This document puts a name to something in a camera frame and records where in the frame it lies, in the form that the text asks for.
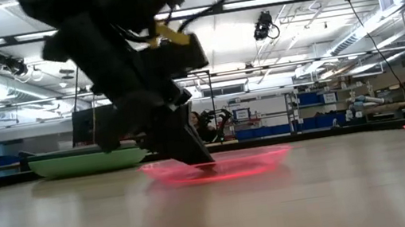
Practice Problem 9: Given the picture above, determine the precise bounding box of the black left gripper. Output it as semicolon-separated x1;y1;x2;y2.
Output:
37;0;216;186

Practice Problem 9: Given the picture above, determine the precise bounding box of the person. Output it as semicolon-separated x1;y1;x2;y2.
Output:
188;108;212;145

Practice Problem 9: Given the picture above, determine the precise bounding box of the large light green plate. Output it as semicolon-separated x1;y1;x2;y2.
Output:
27;143;150;183

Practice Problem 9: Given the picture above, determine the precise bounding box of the white framed sign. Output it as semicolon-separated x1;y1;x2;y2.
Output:
232;107;251;123

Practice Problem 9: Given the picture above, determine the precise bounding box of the yellow tag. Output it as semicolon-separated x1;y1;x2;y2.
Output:
146;18;193;52

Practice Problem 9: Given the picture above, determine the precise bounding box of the row of blue bins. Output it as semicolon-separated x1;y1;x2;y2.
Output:
235;122;293;142

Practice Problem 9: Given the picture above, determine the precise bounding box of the metal shelf rack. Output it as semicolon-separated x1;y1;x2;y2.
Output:
283;84;350;136

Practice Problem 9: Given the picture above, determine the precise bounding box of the white ceiling air vent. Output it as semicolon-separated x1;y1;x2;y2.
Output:
378;0;398;12

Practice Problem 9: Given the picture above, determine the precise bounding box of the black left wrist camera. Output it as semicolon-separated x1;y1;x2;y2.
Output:
143;32;210;83

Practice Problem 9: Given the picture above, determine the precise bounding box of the black overhead camera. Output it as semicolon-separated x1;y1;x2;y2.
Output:
0;46;29;80
250;8;281;42

